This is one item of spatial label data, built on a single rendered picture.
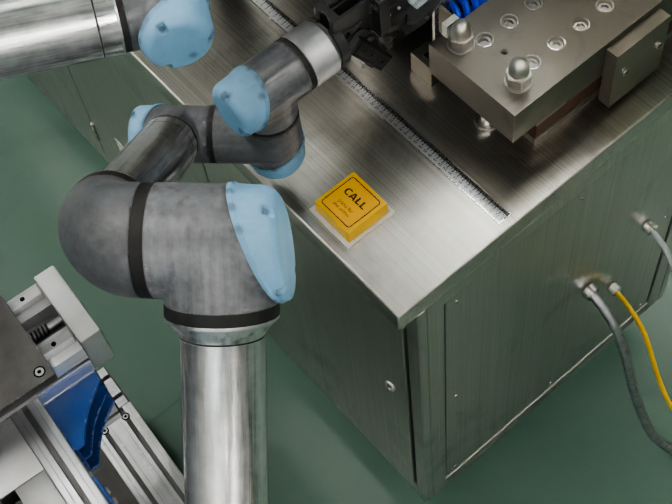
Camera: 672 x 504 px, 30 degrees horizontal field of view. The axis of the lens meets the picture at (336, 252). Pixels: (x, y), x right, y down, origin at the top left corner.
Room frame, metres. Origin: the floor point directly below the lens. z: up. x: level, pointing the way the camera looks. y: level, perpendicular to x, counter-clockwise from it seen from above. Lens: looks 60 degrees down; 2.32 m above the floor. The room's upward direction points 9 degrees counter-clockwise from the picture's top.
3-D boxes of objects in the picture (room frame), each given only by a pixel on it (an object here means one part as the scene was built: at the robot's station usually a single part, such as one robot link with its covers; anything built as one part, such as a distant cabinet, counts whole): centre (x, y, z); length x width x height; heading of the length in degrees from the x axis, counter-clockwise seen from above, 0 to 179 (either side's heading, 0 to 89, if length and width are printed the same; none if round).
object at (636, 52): (1.00, -0.44, 0.96); 0.10 x 0.03 x 0.11; 122
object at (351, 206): (0.87, -0.03, 0.91); 0.07 x 0.07 x 0.02; 32
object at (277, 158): (0.94, 0.07, 1.01); 0.11 x 0.08 x 0.11; 78
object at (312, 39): (0.98, -0.01, 1.11); 0.08 x 0.05 x 0.08; 32
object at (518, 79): (0.94, -0.26, 1.05); 0.04 x 0.04 x 0.04
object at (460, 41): (1.02, -0.20, 1.05); 0.04 x 0.04 x 0.04
